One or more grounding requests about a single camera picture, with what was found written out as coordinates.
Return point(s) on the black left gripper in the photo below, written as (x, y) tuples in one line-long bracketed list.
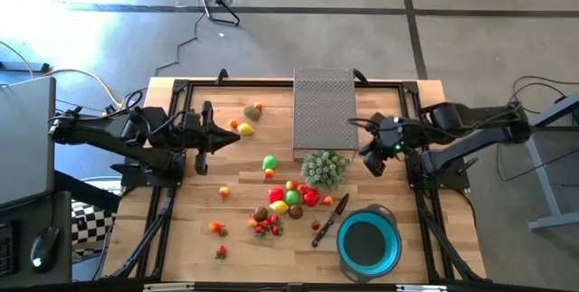
[(205, 140)]

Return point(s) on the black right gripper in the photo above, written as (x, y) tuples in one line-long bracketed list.
[(391, 134)]

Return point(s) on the yellow plastic lemon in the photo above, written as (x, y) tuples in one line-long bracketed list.
[(279, 207), (245, 129)]

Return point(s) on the whole brown kiwi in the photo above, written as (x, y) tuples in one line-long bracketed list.
[(252, 112)]

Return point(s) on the stemmed red orange fruit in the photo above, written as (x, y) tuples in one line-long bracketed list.
[(224, 191)]

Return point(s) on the black kitchen knife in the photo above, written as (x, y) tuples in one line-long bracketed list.
[(332, 219)]

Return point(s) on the blue collapsible colander bowl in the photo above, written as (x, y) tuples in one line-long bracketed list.
[(368, 243)]

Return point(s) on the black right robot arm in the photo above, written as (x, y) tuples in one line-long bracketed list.
[(452, 115)]

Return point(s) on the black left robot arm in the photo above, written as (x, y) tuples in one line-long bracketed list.
[(99, 125)]

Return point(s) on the small red yellow fruit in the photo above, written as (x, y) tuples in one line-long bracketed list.
[(269, 173)]

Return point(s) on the potted artificial succulent plant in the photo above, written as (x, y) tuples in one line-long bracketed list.
[(324, 170)]

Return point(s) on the green plastic pear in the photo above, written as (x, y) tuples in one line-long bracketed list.
[(270, 163)]

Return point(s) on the perforated grey metal stand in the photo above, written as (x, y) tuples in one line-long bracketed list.
[(325, 111)]

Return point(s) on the red bell pepper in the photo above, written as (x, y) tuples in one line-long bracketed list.
[(276, 194), (311, 198)]

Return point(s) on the red plastic tomato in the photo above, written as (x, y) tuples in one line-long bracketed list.
[(302, 188)]

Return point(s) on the brown kiwi half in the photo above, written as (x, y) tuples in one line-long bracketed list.
[(260, 213), (296, 212)]

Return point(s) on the green plastic apple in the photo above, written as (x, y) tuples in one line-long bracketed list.
[(292, 197)]

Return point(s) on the black white checkerboard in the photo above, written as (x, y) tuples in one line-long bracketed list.
[(90, 226)]

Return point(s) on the grey laptop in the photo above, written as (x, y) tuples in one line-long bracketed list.
[(25, 143)]

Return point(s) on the black computer mouse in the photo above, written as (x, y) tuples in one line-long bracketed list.
[(44, 249)]

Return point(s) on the black power strip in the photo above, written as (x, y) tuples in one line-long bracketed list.
[(22, 67)]

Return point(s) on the black keyboard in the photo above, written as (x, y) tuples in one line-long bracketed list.
[(6, 251)]

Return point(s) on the black aluminium table frame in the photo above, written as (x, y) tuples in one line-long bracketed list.
[(249, 83)]

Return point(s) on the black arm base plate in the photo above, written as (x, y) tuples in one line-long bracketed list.
[(124, 177), (457, 179)]

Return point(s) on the grey desk frame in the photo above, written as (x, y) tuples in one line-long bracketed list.
[(549, 192)]

